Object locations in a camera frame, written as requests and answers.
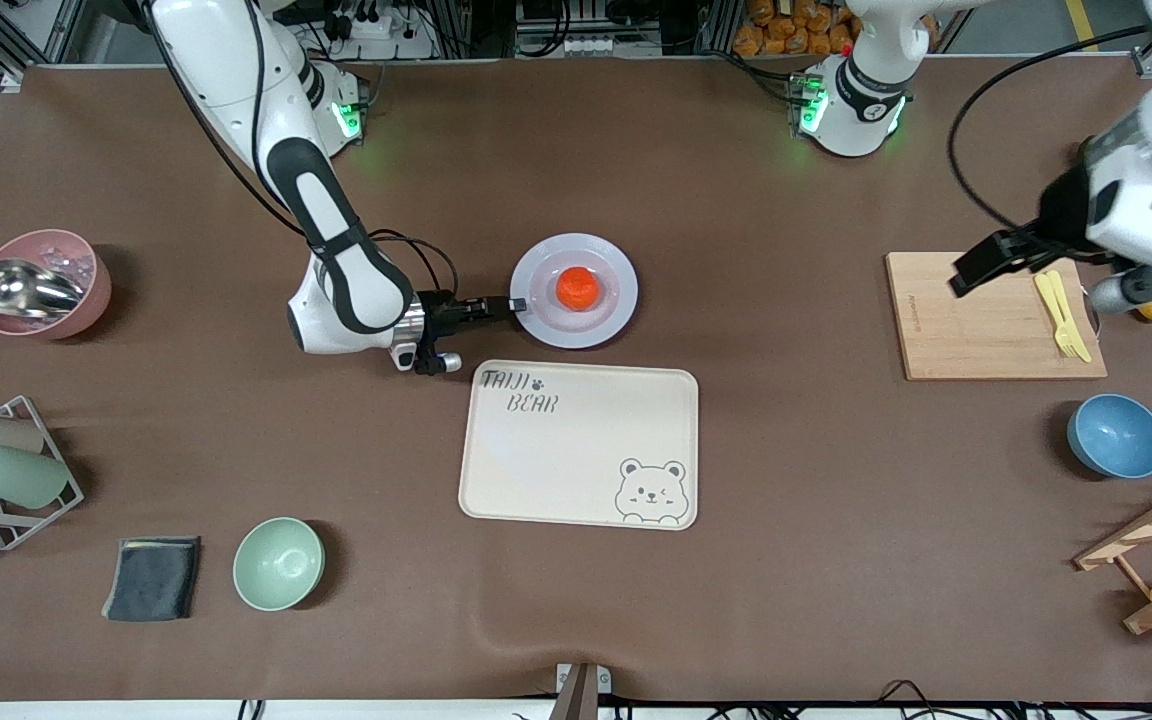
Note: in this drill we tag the small white socket strip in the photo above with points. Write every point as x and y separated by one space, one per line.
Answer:
591 45

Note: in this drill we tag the clear ice cubes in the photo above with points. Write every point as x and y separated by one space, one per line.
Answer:
81 265

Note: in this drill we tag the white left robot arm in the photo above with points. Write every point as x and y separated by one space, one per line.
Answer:
861 110

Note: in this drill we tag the yellow plastic fork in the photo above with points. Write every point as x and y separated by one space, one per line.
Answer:
1066 345

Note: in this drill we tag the shiny metal scoop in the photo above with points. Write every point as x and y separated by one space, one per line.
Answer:
21 290

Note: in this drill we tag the mint green cup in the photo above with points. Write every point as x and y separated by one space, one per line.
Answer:
16 475

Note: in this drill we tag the lavender round plate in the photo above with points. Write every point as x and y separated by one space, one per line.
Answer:
536 320

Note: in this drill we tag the brown table mat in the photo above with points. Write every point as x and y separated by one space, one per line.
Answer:
836 550

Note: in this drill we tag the orange mandarin fruit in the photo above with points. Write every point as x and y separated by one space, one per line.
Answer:
577 288

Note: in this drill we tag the bag of orange buns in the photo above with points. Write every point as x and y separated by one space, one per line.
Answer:
771 30

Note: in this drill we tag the white power strip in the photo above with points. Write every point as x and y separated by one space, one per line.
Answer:
376 30

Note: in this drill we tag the blue bowl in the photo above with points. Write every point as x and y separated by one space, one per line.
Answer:
1118 436

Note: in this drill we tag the grey folded cloth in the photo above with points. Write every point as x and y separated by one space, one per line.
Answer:
151 580

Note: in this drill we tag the wooden cutting board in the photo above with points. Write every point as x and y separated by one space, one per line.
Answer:
976 330

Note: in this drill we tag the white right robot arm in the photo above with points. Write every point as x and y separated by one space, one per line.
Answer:
356 290

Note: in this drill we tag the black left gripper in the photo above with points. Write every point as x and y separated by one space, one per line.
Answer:
1062 213

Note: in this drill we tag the wooden mug rack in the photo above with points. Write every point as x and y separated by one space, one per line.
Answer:
1136 535

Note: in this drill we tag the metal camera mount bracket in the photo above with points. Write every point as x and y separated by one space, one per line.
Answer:
576 695

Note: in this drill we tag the cream bear print tray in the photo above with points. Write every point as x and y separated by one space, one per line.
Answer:
576 460

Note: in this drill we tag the mint green bowl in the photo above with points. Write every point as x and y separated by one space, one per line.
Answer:
278 564

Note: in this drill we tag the pink bowl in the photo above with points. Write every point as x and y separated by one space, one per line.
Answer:
86 310

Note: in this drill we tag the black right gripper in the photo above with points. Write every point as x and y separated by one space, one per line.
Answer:
440 312

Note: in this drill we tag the yellow plastic knife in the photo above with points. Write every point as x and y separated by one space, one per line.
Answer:
1085 353

